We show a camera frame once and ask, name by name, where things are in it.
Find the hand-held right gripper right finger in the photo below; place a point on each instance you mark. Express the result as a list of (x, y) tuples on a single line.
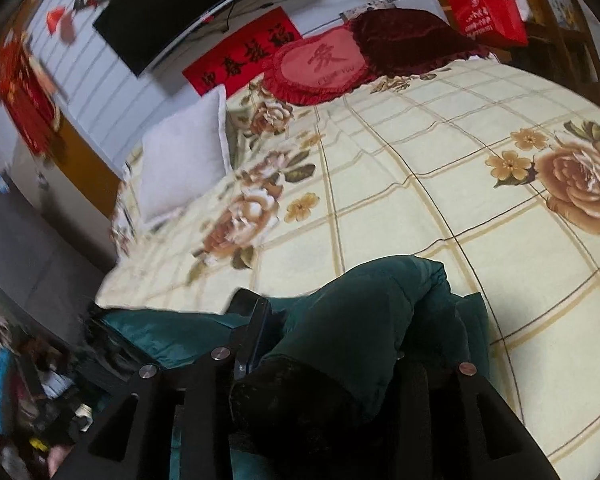
[(460, 410)]

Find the white pillow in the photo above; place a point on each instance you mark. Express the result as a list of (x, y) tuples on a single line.
[(185, 160)]

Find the green puffer jacket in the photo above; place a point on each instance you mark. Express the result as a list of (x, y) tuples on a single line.
[(360, 310)]

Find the red hanging decoration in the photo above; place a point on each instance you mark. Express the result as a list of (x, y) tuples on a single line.
[(27, 95)]

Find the black television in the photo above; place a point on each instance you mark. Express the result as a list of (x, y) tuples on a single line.
[(180, 10)]

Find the red banner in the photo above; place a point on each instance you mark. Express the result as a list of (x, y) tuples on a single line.
[(240, 55)]

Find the red heart-shaped cushion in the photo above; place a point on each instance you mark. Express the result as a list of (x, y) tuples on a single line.
[(320, 65)]

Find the red shopping bag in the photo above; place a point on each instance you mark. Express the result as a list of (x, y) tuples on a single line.
[(487, 12)]

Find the pile of colourful clutter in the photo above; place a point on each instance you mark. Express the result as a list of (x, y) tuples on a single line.
[(15, 390)]

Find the dark red velvet cushion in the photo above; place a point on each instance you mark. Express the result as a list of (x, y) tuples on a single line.
[(410, 35)]

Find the wooden chair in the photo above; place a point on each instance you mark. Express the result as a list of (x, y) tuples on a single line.
[(565, 20)]

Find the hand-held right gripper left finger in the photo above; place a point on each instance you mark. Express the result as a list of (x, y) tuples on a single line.
[(250, 340)]

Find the floral checked bed sheet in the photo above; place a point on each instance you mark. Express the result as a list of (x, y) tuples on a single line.
[(405, 185)]

